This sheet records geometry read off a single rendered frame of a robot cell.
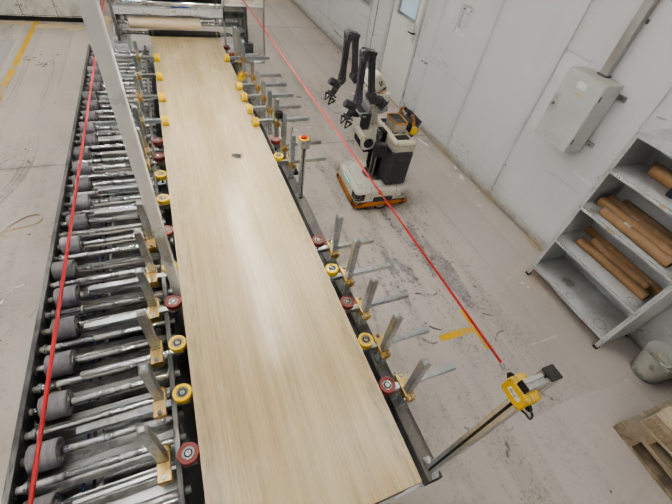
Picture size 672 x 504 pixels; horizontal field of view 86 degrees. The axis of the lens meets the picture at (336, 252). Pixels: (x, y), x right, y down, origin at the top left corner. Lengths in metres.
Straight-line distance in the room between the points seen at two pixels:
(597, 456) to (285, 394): 2.35
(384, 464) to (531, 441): 1.62
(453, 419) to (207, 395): 1.78
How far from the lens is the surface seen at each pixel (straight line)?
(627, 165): 3.69
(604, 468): 3.37
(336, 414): 1.73
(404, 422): 2.01
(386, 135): 3.88
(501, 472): 2.94
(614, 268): 3.78
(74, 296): 2.33
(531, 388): 1.10
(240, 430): 1.70
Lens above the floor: 2.52
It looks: 46 degrees down
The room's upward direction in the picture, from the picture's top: 11 degrees clockwise
